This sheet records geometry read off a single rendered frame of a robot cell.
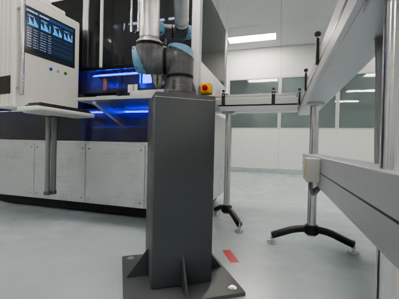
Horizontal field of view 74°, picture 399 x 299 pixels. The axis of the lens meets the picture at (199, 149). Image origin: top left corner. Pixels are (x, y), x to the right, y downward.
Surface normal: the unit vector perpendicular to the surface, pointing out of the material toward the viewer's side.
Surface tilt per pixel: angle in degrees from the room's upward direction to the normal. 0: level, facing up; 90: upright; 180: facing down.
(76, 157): 90
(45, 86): 90
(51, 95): 90
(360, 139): 90
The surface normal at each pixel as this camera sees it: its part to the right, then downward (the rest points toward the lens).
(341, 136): -0.29, 0.00
